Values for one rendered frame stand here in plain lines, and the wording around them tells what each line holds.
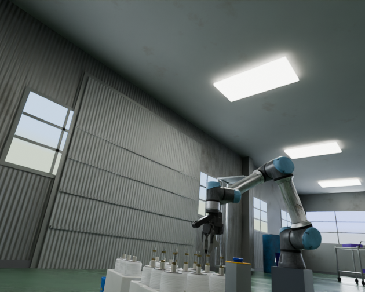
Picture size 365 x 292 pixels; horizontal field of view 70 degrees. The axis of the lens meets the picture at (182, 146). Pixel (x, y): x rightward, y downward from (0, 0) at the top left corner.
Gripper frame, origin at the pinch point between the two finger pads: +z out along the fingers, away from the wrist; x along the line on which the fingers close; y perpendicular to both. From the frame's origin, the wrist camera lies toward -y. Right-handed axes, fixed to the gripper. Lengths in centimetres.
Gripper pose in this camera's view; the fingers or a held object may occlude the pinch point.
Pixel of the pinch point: (206, 251)
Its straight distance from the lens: 139.2
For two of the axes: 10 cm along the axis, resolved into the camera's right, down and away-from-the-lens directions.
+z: -0.9, 9.2, -3.7
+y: 9.0, 2.4, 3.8
